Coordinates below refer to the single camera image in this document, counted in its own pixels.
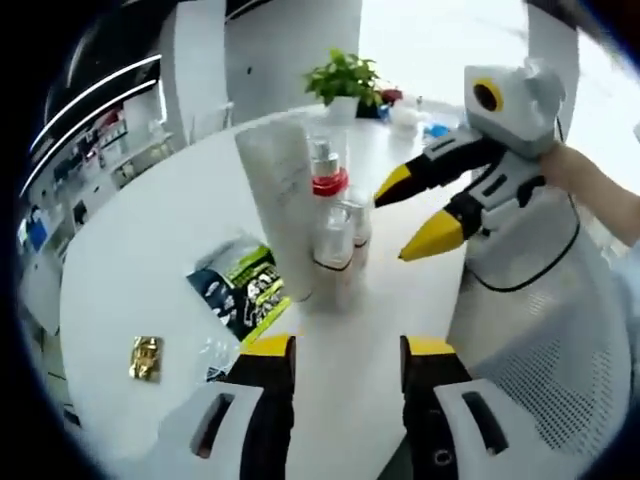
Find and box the white skincare tube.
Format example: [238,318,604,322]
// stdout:
[233,121,322,305]

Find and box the small white skincare bottle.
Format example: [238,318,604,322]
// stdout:
[347,197,375,299]

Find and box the curved light strip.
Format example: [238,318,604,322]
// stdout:
[19,79,159,196]
[29,53,162,154]

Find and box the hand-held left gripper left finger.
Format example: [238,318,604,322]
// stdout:
[157,333,297,480]

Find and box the small clear bottle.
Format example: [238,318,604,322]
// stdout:
[310,198,355,306]

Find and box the gold skincare sachet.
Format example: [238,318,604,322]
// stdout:
[129,334,165,385]

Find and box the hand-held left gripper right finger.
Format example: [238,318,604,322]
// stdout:
[399,334,549,480]

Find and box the black cable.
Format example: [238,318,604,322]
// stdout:
[464,112,586,292]

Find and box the green black skincare sachet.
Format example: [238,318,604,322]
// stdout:
[227,243,294,345]

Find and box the clear skincare sachet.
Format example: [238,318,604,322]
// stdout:
[198,333,242,385]

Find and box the person's white shirt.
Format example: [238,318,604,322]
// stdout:
[607,239,640,311]

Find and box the red collar skincare bottle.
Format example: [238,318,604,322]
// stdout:
[303,125,351,251]

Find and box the green potted plant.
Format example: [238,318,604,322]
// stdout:
[302,47,385,125]

